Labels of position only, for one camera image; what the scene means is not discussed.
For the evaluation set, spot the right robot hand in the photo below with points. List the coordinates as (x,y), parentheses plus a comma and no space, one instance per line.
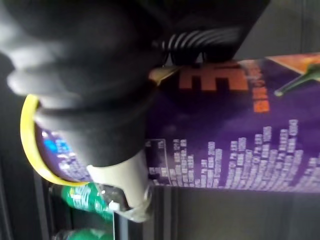
(82,75)

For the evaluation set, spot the purple chips can yellow lid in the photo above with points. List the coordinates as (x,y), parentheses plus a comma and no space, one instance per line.
(225,140)

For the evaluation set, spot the green plastic bottle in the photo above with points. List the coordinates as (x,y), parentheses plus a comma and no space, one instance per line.
(85,197)
(82,235)

